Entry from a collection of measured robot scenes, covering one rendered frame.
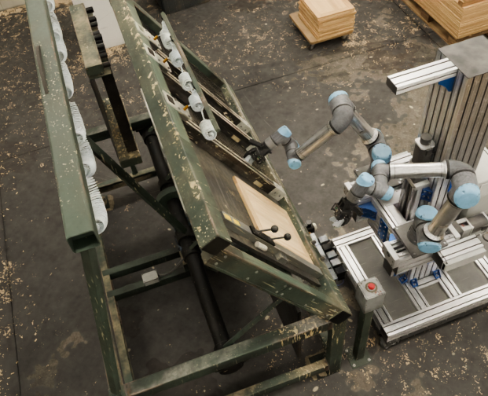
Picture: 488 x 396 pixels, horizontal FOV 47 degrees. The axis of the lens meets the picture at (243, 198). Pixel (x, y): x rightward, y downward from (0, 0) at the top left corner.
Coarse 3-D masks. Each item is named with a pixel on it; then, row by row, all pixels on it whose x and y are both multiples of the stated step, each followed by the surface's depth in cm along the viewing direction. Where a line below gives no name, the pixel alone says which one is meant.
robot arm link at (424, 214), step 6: (420, 210) 300; (426, 210) 300; (432, 210) 300; (420, 216) 298; (426, 216) 297; (432, 216) 296; (414, 222) 306; (420, 222) 298; (426, 222) 296; (414, 228) 308
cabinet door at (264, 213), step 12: (240, 180) 317; (240, 192) 305; (252, 192) 320; (252, 204) 307; (264, 204) 325; (276, 204) 345; (252, 216) 294; (264, 216) 311; (276, 216) 329; (288, 216) 351; (264, 228) 297; (288, 228) 335; (276, 240) 299; (288, 240) 318; (300, 240) 337; (300, 252) 321
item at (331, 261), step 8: (312, 224) 364; (312, 232) 365; (320, 240) 353; (328, 240) 358; (320, 248) 352; (328, 248) 349; (328, 256) 345; (336, 256) 350; (328, 264) 345; (336, 264) 341; (336, 272) 338; (344, 272) 338; (336, 280) 340
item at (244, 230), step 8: (224, 216) 253; (232, 224) 257; (240, 224) 264; (240, 232) 264; (248, 232) 266; (256, 240) 274; (272, 248) 284; (280, 248) 288; (288, 256) 294; (296, 256) 303; (296, 264) 303; (304, 264) 306; (312, 264) 317; (312, 272) 315; (320, 272) 320
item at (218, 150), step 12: (192, 84) 275; (180, 108) 276; (192, 120) 284; (192, 132) 292; (204, 144) 301; (216, 144) 305; (216, 156) 312; (228, 156) 315; (240, 168) 326; (252, 168) 335; (252, 180) 337; (264, 180) 341; (276, 192) 354
